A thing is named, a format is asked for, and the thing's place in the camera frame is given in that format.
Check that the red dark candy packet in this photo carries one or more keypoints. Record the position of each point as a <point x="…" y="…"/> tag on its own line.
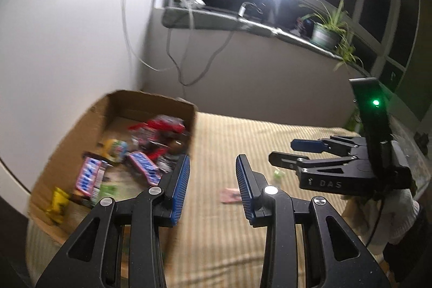
<point x="164" y="156"/>

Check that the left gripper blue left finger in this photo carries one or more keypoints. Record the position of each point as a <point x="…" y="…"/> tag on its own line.
<point x="91" y="256"/>

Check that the yellow candy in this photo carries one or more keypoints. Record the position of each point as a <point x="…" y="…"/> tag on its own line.
<point x="57" y="209"/>

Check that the red dark dried-fruit packet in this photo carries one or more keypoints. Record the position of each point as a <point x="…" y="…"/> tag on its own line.
<point x="159" y="123"/>

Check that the gloved right hand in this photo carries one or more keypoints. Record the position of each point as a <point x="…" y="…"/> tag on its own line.
<point x="382" y="222"/>

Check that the chinese Snickers bar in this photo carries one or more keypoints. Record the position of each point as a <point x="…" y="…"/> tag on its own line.
<point x="91" y="175"/>

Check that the brown cardboard box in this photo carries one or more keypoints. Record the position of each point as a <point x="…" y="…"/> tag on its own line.
<point x="107" y="118"/>

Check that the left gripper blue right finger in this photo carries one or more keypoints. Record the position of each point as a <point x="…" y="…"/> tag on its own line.
<point x="334" y="255"/>

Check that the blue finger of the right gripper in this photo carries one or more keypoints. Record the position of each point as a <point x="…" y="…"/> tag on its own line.
<point x="336" y="145"/>
<point x="299" y="163"/>

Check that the black tripod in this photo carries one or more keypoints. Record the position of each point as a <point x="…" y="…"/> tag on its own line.
<point x="269" y="10"/>

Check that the green candy packet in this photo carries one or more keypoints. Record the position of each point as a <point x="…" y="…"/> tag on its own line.
<point x="107" y="190"/>

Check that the green jelly candy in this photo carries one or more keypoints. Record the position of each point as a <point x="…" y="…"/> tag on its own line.
<point x="278" y="175"/>

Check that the potted spider plant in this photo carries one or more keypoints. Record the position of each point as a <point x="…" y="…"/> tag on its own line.
<point x="332" y="32"/>

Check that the brown-top jelly cup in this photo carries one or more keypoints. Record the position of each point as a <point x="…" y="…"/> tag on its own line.
<point x="115" y="150"/>

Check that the english Snickers bar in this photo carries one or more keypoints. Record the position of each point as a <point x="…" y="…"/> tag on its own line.
<point x="143" y="164"/>

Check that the pink candy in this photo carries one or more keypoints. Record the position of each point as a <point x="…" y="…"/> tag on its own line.
<point x="230" y="196"/>

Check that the striped yellow tablecloth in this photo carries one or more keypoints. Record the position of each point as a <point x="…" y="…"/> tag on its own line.
<point x="213" y="244"/>

